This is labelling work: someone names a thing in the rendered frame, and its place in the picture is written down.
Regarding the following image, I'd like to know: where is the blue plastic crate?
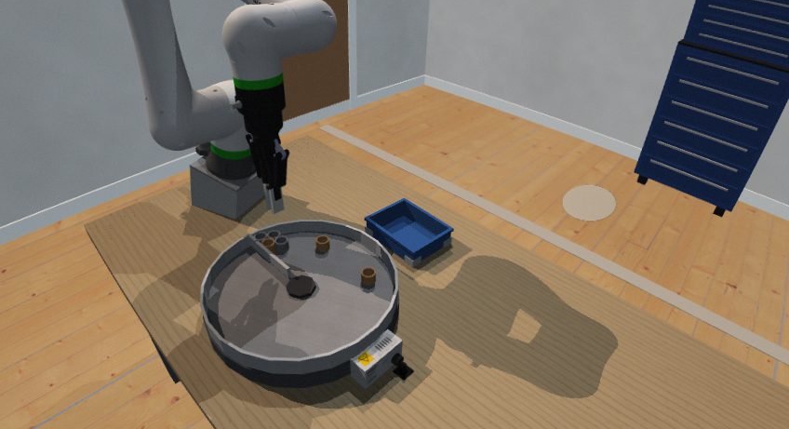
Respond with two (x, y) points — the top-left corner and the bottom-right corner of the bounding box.
(364, 198), (454, 267)

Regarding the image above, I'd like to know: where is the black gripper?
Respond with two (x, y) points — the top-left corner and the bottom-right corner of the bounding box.
(244, 111), (289, 214)

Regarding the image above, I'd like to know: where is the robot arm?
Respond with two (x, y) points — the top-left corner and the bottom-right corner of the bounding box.
(122, 0), (337, 180)

